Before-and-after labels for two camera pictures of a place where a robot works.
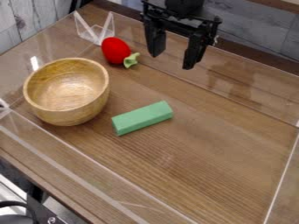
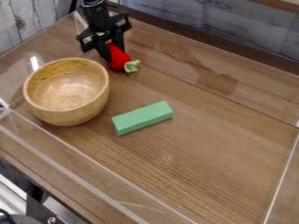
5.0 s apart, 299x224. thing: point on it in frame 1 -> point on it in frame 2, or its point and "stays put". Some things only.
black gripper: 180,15 -> 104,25
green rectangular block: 142,116 stays put
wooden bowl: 65,90 stays put
